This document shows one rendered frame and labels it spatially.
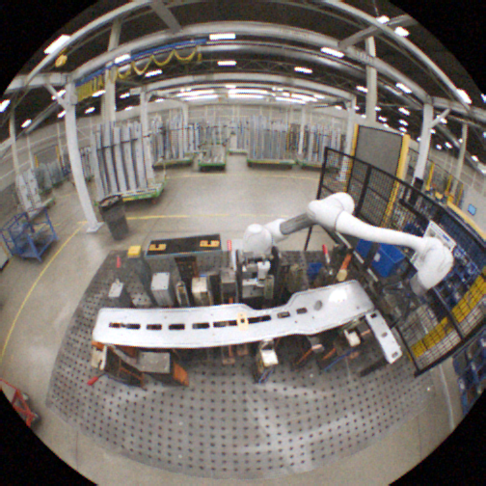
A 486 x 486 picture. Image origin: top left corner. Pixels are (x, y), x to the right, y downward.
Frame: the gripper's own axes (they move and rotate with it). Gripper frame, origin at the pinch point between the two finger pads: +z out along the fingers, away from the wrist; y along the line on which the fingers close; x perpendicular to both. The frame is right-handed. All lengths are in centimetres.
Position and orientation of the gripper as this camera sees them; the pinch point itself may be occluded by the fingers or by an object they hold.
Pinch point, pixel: (385, 310)
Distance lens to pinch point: 96.3
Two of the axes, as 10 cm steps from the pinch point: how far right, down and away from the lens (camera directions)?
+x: -9.4, 1.5, -3.2
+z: -1.3, 6.8, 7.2
